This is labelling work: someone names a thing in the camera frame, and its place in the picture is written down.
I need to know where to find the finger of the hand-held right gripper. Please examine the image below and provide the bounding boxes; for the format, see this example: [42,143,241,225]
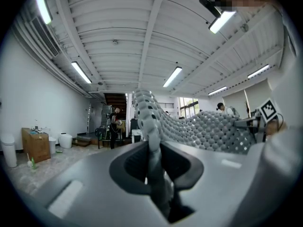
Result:
[233,116,260,129]

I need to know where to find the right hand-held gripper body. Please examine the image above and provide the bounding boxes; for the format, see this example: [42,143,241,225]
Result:
[250,98,285,143]

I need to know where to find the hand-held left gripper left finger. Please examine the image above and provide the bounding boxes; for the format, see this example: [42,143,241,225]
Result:
[32,140,171,227]

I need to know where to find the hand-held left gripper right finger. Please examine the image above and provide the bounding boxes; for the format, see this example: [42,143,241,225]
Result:
[160,127,303,227]

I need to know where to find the grey perforated bath mat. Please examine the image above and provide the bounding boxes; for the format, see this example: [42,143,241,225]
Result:
[131,88,258,219]

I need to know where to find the person's right forearm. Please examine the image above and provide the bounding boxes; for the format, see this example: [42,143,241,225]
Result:
[266,121,288,137]

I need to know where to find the white roller blinds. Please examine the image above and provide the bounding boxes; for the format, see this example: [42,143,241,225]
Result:
[222,79,273,118]

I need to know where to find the person's grey sweatshirt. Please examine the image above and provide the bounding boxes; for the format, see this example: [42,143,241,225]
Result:
[272,3,303,132]

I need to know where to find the white ceiling tube light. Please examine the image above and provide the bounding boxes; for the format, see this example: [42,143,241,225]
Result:
[208,86,228,96]
[208,9,237,35]
[247,64,270,79]
[162,66,183,88]
[71,61,92,84]
[35,0,53,25]

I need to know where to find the low wooden platform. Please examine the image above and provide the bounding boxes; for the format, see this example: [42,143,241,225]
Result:
[72,132,99,148]

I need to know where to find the green metal chair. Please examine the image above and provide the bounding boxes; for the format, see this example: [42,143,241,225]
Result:
[94,126,112,149]

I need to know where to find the glass window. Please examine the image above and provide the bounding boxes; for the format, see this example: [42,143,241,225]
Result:
[178,97,199,119]

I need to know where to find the white bucket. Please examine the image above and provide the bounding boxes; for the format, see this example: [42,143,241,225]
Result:
[58,132,73,149]

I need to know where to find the small white bin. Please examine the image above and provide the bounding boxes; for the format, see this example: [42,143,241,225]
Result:
[48,136,57,155]

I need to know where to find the green toilet brush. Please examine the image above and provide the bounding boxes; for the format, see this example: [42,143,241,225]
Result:
[26,152,38,171]

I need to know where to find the brown cardboard box with clutter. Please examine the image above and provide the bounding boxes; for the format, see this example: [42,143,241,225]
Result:
[21,127,52,163]

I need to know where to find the metal ladder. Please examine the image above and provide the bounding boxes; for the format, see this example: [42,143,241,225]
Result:
[86,103,92,133]

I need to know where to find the black bin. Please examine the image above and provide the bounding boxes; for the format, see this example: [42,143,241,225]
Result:
[130,118,141,143]

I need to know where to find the steel cabinet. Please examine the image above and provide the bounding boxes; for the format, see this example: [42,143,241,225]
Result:
[101,105,113,127]

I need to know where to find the dark wooden staircase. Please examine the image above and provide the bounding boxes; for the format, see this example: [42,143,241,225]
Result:
[104,93,128,120]

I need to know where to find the tall white bin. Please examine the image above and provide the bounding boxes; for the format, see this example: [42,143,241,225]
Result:
[0,133,18,168]

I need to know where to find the white ceiling air conditioner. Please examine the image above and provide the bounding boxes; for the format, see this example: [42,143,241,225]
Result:
[30,17,61,58]

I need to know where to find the black head-mounted camera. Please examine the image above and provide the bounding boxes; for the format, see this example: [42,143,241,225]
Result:
[198,0,224,18]

